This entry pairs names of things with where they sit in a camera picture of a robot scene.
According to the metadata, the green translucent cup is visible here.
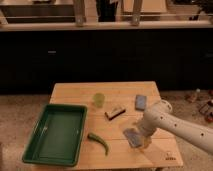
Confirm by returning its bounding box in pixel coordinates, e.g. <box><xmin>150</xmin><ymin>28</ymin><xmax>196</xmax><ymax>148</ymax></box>
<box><xmin>93</xmin><ymin>93</ymin><xmax>105</xmax><ymax>108</ymax></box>

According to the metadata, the grey-blue towel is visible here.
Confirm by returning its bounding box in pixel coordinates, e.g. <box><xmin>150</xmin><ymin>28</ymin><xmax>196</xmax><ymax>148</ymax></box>
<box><xmin>123</xmin><ymin>128</ymin><xmax>142</xmax><ymax>148</ymax></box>

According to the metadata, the green plastic tray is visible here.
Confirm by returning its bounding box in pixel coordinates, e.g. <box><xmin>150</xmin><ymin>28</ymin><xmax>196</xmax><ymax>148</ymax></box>
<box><xmin>22</xmin><ymin>104</ymin><xmax>87</xmax><ymax>167</ymax></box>

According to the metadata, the blue sponge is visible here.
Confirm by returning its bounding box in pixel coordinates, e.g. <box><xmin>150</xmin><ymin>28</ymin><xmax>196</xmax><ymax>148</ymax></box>
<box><xmin>135</xmin><ymin>95</ymin><xmax>147</xmax><ymax>111</ymax></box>

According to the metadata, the wooden shelf rail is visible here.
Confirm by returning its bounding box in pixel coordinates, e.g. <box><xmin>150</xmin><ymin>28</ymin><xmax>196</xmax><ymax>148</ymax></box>
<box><xmin>0</xmin><ymin>20</ymin><xmax>213</xmax><ymax>32</ymax></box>

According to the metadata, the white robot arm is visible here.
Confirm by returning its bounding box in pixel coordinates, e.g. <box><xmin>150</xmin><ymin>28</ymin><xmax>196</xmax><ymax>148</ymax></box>
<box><xmin>137</xmin><ymin>100</ymin><xmax>213</xmax><ymax>155</ymax></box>

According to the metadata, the black wooden eraser block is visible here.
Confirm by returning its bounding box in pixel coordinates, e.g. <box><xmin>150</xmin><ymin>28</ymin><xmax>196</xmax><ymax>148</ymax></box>
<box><xmin>105</xmin><ymin>106</ymin><xmax>126</xmax><ymax>121</ymax></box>

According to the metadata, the green chili pepper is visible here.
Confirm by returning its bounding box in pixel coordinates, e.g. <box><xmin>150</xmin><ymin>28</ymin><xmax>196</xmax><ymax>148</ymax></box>
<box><xmin>87</xmin><ymin>133</ymin><xmax>109</xmax><ymax>156</ymax></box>

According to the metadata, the wooden folding table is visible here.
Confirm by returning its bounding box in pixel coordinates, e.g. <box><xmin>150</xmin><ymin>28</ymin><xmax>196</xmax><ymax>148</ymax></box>
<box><xmin>31</xmin><ymin>81</ymin><xmax>184</xmax><ymax>171</ymax></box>

